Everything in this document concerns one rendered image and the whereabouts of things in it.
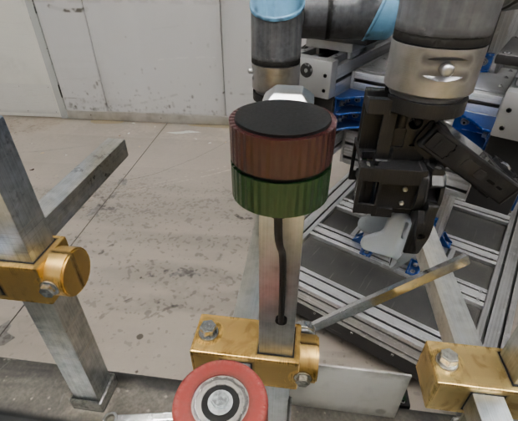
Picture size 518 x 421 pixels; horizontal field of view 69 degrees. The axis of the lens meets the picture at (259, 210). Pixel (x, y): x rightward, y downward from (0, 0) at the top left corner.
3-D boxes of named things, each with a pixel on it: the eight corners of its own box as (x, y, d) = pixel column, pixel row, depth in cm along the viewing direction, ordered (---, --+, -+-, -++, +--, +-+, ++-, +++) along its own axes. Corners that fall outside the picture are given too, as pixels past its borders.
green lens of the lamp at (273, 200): (241, 164, 26) (240, 134, 25) (327, 169, 26) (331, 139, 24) (223, 213, 21) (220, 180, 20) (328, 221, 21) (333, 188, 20)
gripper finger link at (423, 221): (395, 234, 43) (413, 167, 38) (411, 235, 43) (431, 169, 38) (403, 261, 39) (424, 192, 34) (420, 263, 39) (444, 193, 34)
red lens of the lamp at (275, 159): (240, 130, 25) (238, 98, 24) (331, 135, 24) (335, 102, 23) (220, 175, 20) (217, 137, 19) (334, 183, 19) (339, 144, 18)
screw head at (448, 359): (433, 351, 39) (436, 344, 39) (454, 353, 39) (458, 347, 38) (439, 369, 38) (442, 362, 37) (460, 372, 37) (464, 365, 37)
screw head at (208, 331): (201, 323, 42) (200, 316, 41) (220, 325, 42) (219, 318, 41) (196, 339, 40) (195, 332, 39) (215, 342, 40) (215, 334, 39)
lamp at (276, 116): (247, 317, 36) (241, 95, 23) (306, 324, 35) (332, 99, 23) (236, 374, 31) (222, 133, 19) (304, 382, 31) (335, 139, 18)
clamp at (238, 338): (205, 339, 46) (200, 312, 43) (315, 352, 45) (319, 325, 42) (192, 382, 41) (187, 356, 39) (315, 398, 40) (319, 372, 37)
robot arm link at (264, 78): (299, 69, 54) (243, 67, 55) (297, 100, 57) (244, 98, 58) (301, 57, 60) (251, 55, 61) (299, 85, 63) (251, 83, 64)
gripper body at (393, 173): (347, 181, 44) (363, 77, 37) (422, 186, 43) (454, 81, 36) (352, 220, 38) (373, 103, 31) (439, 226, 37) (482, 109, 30)
